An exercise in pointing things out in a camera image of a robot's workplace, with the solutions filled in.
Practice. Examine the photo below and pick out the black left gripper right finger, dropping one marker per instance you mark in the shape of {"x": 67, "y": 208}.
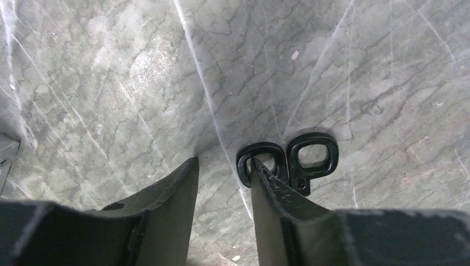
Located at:
{"x": 292, "y": 230}

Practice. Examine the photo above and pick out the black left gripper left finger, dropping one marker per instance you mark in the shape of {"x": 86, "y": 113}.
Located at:
{"x": 150, "y": 227}

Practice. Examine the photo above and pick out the grey plastic divided tray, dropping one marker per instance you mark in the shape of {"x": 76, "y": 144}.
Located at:
{"x": 9, "y": 151}

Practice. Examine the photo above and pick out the black handled scissors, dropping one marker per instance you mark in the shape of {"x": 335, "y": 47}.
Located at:
{"x": 307, "y": 157}

